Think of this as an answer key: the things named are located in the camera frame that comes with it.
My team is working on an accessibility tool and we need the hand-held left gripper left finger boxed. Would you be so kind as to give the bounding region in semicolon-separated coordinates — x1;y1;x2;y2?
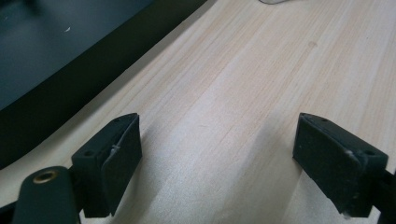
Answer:
71;112;143;218

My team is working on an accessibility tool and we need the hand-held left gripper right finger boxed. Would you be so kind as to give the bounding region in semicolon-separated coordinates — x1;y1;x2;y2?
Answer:
292;112;389;218

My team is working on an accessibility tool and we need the white object at table edge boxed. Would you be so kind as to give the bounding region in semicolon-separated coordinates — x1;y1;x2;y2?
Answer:
259;0;292;6

